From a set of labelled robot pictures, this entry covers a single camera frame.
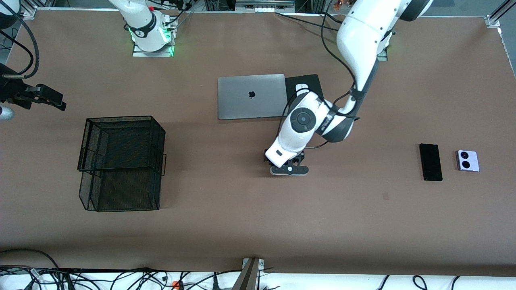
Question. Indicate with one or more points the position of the metal frame post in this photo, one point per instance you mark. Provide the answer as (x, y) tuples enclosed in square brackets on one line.
[(248, 278)]

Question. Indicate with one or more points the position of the white computer mouse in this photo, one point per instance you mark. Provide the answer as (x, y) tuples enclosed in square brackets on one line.
[(302, 87)]

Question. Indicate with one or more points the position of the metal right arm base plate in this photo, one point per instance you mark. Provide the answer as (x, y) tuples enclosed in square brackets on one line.
[(139, 53)]

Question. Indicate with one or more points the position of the black mouse pad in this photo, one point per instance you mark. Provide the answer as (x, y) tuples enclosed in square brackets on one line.
[(316, 82)]

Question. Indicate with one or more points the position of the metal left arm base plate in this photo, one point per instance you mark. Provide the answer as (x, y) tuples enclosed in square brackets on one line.
[(383, 55)]

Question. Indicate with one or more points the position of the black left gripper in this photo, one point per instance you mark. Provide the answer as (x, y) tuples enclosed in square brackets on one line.
[(301, 156)]

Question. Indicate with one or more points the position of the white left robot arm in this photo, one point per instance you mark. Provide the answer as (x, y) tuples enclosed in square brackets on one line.
[(358, 36)]

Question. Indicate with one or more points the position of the white flip phone two circles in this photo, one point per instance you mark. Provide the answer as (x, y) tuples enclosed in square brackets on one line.
[(467, 161)]

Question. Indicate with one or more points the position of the silver laptop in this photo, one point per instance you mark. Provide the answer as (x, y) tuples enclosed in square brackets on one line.
[(242, 100)]

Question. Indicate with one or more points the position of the aluminium frame corner profile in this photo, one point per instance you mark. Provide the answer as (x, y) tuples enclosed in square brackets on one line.
[(29, 12), (494, 20)]

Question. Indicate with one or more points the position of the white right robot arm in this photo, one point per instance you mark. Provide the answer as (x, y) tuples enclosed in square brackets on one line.
[(145, 28)]

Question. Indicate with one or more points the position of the black slab smartphone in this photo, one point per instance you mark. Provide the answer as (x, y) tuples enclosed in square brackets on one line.
[(430, 163)]

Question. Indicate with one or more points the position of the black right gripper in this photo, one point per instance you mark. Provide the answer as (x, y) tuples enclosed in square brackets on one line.
[(11, 94)]

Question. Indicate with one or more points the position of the white power strip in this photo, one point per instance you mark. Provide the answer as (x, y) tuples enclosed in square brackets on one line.
[(264, 7)]

